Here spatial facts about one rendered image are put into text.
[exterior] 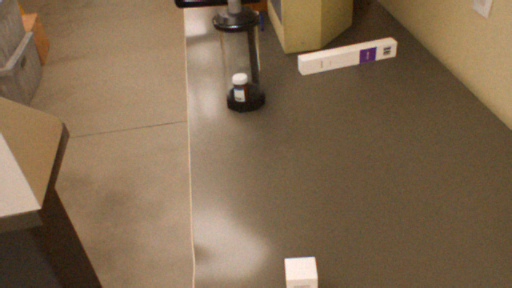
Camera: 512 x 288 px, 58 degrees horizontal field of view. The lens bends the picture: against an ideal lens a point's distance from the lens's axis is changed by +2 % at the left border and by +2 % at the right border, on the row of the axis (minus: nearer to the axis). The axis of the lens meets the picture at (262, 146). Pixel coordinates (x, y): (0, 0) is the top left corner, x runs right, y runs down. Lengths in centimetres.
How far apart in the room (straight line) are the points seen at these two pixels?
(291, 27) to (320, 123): 39
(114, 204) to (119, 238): 24
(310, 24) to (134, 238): 131
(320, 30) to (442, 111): 45
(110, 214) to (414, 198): 173
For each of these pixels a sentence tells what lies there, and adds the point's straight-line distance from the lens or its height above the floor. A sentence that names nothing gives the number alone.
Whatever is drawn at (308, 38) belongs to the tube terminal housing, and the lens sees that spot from 139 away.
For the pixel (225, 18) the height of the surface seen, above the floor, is 118.
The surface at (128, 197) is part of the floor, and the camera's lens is 241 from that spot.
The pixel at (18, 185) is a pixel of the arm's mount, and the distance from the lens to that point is 98.
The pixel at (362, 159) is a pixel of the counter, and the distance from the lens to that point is 97.
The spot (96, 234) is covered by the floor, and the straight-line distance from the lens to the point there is 229.
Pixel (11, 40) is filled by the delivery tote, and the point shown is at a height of 41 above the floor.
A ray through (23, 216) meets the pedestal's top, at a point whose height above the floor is 93.
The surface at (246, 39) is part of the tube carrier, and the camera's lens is 104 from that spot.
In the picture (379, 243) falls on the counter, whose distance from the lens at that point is 81.
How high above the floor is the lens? 155
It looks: 37 degrees down
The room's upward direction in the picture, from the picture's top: 5 degrees counter-clockwise
